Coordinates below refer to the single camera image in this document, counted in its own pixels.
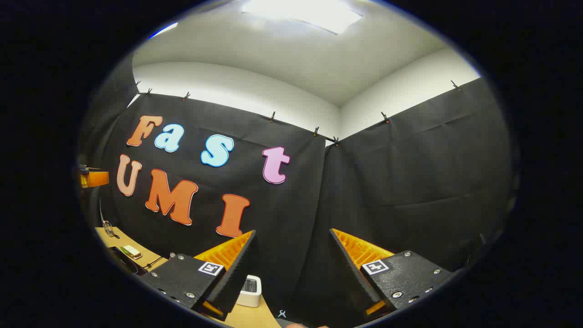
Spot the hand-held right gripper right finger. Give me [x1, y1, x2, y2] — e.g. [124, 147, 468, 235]
[329, 228, 457, 320]

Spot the white toaster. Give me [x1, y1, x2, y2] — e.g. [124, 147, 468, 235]
[235, 275, 262, 308]

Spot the narrow ceiling light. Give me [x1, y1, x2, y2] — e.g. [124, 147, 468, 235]
[148, 21, 179, 41]

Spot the large ceiling light panel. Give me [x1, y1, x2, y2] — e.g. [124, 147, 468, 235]
[240, 0, 363, 35]

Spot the row of cloth clips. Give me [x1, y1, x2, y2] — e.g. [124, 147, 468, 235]
[134, 80, 460, 146]

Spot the black induction cooktop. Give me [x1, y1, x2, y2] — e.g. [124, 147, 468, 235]
[107, 246, 148, 276]

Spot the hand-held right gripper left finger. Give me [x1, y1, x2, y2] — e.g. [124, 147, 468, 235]
[143, 230, 257, 322]

